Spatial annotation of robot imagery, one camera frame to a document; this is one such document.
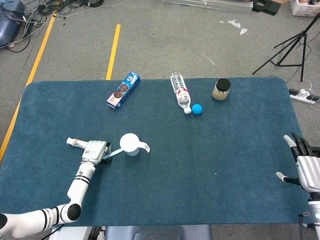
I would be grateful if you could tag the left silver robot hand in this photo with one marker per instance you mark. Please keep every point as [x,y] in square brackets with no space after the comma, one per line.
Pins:
[96,152]

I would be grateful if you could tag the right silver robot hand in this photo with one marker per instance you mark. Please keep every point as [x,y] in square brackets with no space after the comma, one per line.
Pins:
[310,175]

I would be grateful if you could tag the light blue toothbrush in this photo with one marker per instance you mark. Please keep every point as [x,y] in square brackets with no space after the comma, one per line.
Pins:
[115,152]

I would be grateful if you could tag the white floral toothpaste tube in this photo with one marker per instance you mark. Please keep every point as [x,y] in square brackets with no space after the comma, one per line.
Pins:
[77,142]

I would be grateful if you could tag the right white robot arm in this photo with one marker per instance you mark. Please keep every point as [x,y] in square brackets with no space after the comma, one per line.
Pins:
[315,215]

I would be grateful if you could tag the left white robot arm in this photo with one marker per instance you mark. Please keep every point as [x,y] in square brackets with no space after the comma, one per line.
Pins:
[77,190]

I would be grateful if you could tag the blue cookie box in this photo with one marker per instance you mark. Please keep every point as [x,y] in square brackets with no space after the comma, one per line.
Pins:
[122,91]

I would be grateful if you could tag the blue table carpet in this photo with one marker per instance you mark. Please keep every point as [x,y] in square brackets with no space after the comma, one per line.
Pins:
[175,150]

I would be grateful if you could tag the white power strip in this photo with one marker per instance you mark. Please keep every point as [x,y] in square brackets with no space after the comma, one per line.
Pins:
[301,95]

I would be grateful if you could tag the blue-grey robot torso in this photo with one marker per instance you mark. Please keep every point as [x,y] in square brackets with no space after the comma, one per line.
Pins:
[157,233]

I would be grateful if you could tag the clear plastic water bottle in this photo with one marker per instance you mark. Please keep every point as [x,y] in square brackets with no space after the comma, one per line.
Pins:
[182,93]

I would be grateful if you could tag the blue foam ball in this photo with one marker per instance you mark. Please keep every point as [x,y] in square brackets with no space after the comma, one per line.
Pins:
[197,109]

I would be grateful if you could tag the glass jar with black lid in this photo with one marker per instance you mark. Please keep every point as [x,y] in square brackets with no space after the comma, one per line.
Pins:
[221,91]

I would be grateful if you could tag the black tripod stand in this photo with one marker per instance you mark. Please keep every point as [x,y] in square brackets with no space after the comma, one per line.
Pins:
[304,33]

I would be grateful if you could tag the blue-grey machine base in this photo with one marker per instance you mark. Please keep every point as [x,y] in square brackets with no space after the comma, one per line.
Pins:
[7,27]

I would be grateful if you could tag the small white paper scrap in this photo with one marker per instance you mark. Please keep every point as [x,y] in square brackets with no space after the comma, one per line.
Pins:
[243,31]

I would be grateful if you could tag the white plastic basket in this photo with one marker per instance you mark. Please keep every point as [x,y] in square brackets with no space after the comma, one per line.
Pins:
[303,8]

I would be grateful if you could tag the large white paper scrap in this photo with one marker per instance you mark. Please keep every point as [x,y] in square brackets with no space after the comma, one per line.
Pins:
[234,23]

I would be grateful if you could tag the aluminium profile rails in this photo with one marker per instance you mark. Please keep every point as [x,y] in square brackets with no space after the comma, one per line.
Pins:
[212,5]

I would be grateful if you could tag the black metal bracket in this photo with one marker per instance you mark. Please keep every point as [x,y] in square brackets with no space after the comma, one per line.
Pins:
[267,7]

